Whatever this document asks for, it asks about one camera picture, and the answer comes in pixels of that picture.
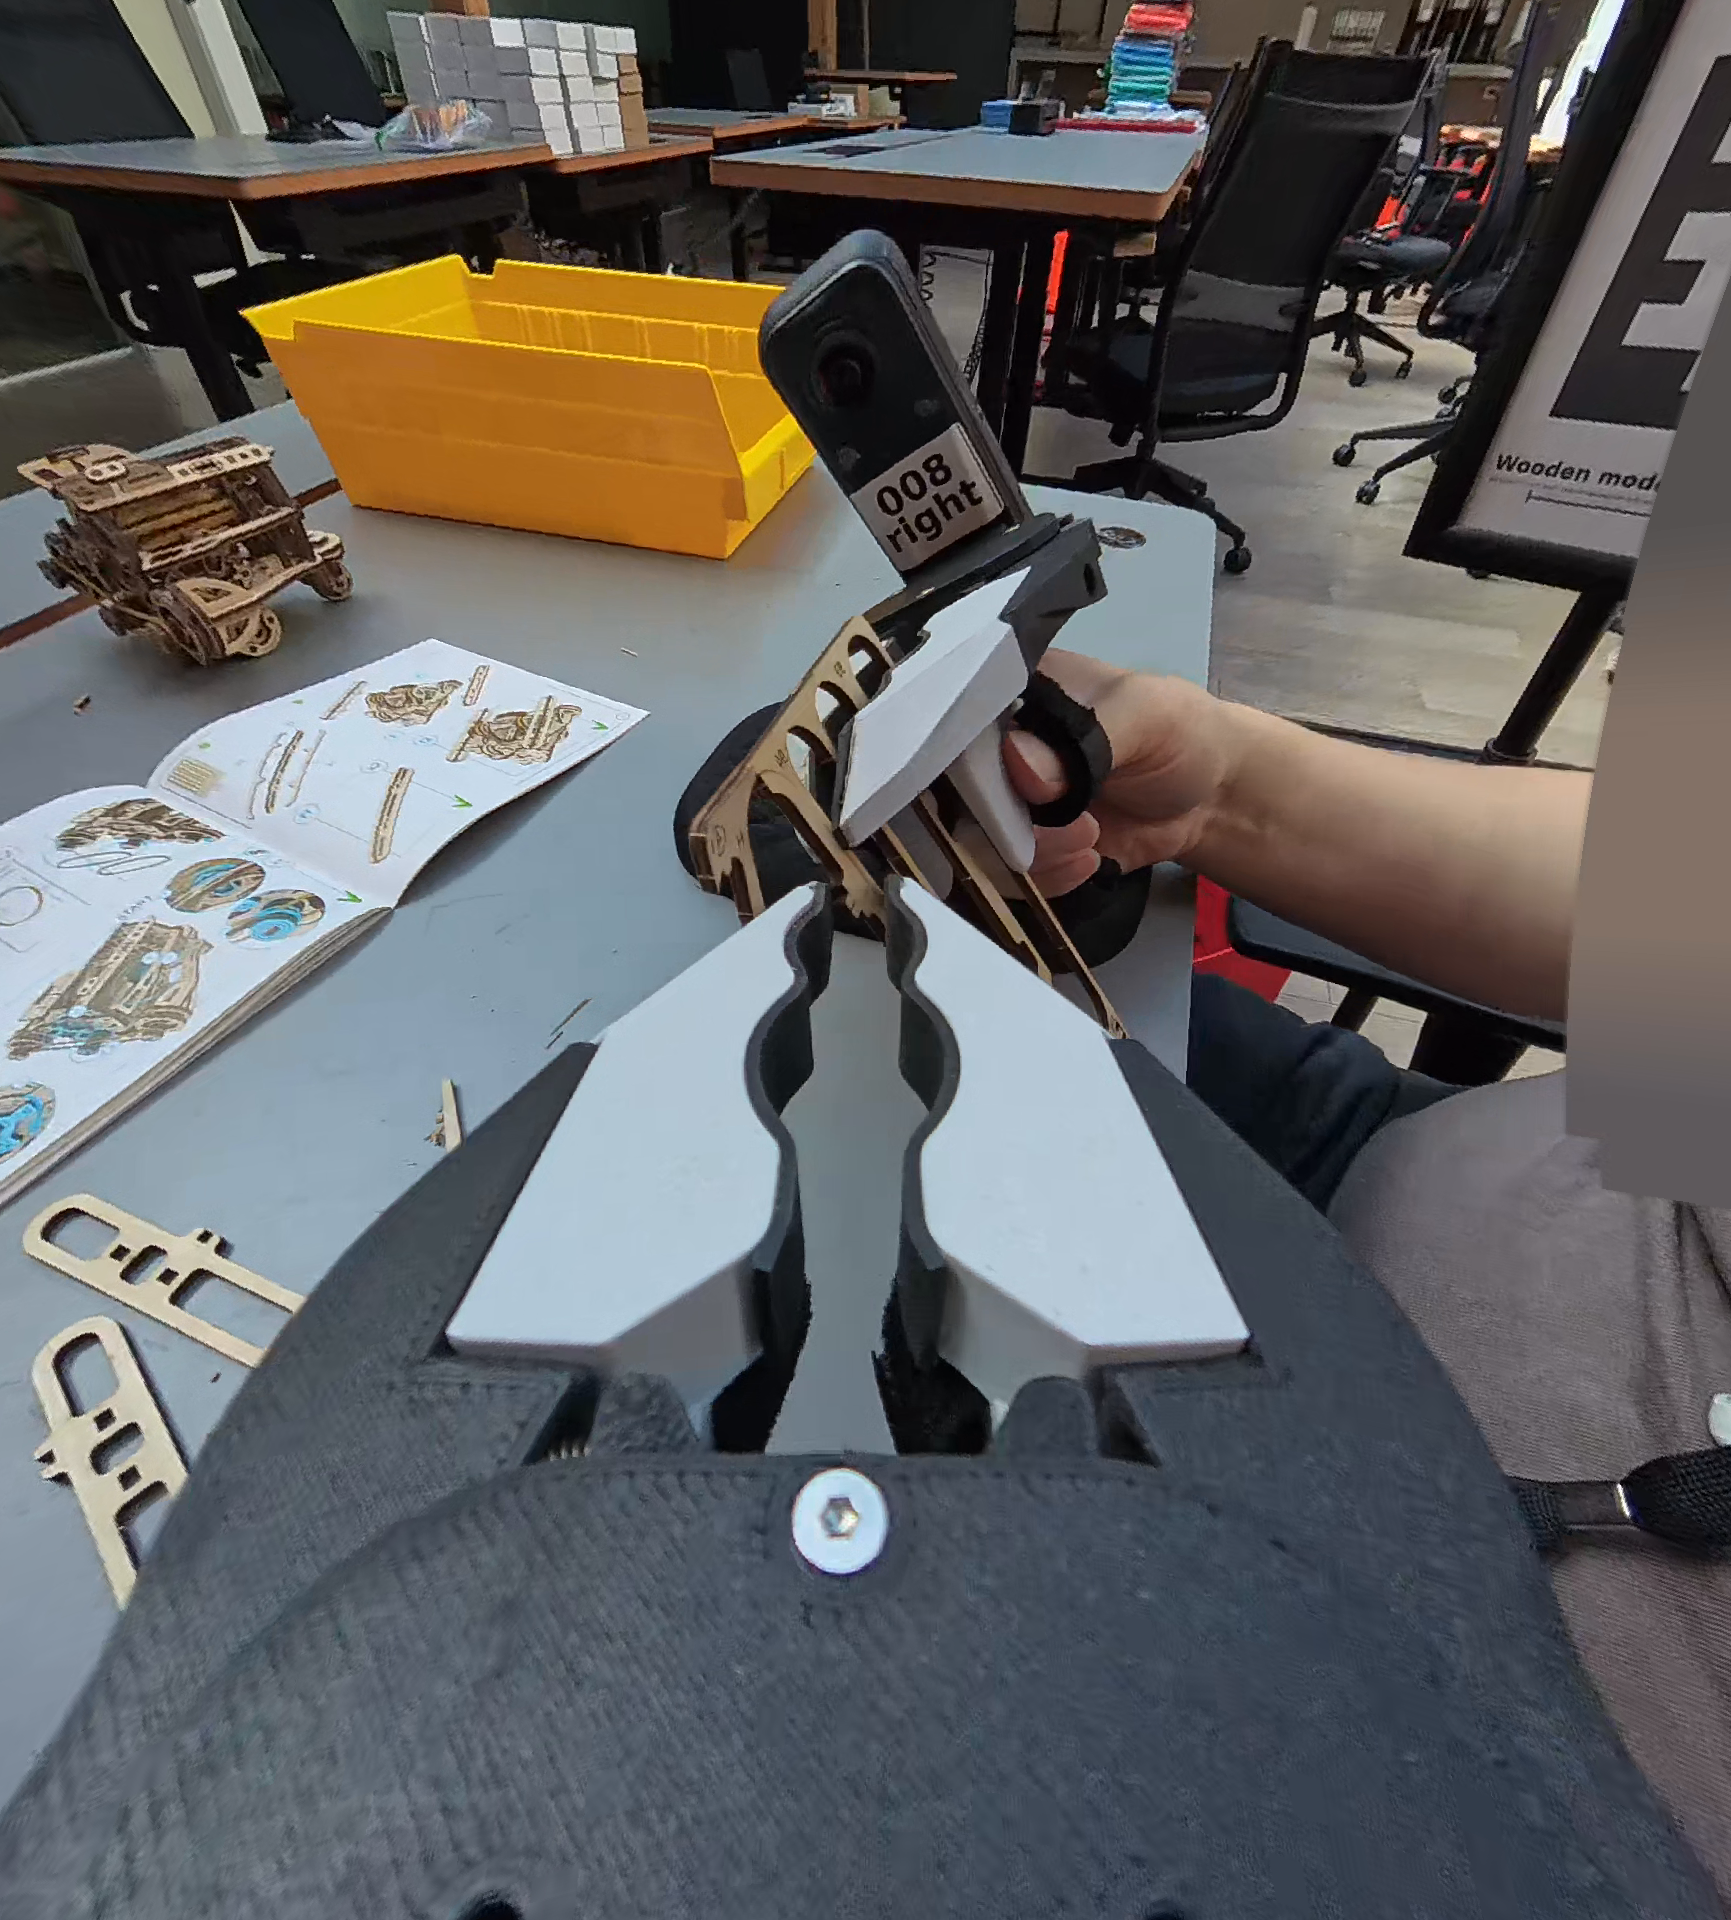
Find person's dark trousers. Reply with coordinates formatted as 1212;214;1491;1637
1184;976;1457;1209

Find stack of coloured folders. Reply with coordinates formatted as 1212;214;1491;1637
1108;0;1197;117

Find person's right forearm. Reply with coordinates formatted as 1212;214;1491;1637
1206;698;1590;1052

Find black office chair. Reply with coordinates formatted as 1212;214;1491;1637
1048;45;1455;574
0;0;200;148
238;0;393;130
1325;89;1465;388
1351;0;1566;509

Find arched wooden model panel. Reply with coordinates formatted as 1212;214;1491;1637
691;605;1130;1039

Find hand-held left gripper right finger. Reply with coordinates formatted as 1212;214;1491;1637
878;884;1252;1432

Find stack of small white boxes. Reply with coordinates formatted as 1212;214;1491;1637
386;13;646;155

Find person's right hand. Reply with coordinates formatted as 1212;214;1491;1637
1011;646;1261;901

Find slotted wooden strip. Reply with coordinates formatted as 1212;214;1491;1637
24;1191;311;1371
28;1319;189;1611

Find framed marker sign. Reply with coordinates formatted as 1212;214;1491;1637
1408;0;1710;760

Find model instruction booklet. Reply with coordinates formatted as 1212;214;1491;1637
0;639;652;1275

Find yellow plastic bin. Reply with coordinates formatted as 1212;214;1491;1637
242;253;817;558

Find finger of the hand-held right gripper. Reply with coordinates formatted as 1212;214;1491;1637
949;702;1036;879
832;574;1030;848

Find grey table with wooden edge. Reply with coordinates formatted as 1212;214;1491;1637
708;126;1206;472
0;133;716;421

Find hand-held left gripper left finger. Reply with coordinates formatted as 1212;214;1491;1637
446;884;830;1441

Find black strap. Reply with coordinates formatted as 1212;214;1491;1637
1507;1414;1731;1563

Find assembled wooden model vehicle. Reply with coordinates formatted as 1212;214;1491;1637
20;436;356;671

